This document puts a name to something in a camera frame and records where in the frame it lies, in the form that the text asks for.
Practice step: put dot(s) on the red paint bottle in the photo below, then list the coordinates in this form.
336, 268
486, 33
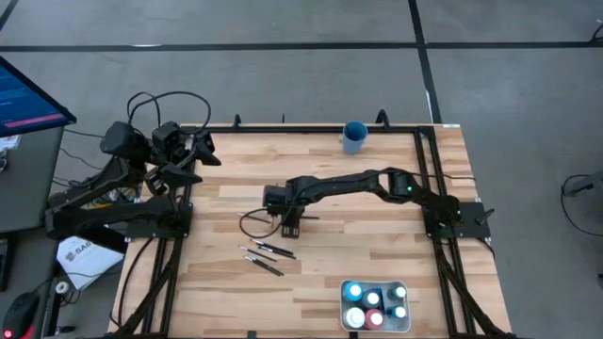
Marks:
374, 320

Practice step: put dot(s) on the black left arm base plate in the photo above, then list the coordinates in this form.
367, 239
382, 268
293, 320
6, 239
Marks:
141, 230

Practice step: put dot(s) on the small blue paint bottle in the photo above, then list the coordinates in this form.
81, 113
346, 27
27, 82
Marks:
397, 312

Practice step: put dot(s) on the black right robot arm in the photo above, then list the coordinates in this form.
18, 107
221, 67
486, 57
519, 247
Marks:
339, 183

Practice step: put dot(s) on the black computer mouse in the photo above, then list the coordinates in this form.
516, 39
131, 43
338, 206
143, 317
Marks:
21, 313

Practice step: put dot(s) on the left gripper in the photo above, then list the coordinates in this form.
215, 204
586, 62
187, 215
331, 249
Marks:
188, 148

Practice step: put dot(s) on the small dark green paint bottle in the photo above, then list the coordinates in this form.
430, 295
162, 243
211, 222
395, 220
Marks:
398, 293

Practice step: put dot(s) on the thick black paintbrush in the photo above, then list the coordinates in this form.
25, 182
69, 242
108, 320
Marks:
282, 254

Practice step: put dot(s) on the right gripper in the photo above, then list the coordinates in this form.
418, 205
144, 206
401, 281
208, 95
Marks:
292, 214

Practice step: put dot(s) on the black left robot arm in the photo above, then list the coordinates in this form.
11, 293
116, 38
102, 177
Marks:
108, 212

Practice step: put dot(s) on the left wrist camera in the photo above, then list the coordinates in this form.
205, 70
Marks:
166, 136

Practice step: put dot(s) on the white plastic bin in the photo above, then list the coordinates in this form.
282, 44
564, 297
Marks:
407, 302

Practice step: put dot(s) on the white printed paper sheet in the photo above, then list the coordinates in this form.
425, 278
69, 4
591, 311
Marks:
89, 263

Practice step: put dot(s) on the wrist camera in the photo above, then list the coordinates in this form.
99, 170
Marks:
274, 196
166, 136

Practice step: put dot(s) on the white tape roll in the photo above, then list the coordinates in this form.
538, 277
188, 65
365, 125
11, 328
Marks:
57, 287

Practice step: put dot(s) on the blue plastic cup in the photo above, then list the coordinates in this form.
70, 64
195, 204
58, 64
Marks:
353, 141

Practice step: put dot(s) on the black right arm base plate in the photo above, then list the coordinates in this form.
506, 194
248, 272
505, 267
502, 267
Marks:
476, 230

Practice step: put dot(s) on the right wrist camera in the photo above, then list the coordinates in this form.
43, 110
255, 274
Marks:
274, 196

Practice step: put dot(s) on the white paint bottle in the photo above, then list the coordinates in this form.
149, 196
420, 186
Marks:
354, 318

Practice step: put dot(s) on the dark grey paint bottle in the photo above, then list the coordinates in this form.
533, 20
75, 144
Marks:
371, 299

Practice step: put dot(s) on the monitor with blue screen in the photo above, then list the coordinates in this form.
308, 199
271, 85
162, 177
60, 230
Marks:
23, 99

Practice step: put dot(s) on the teal paint bottle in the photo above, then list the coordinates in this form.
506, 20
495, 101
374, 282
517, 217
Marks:
352, 292

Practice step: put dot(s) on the black aluminium table frame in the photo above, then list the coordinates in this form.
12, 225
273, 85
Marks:
306, 129

